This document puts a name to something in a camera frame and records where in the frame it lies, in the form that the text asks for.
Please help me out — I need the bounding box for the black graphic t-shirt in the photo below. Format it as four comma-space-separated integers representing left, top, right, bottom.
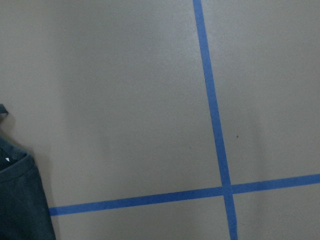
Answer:
0, 103, 57, 240

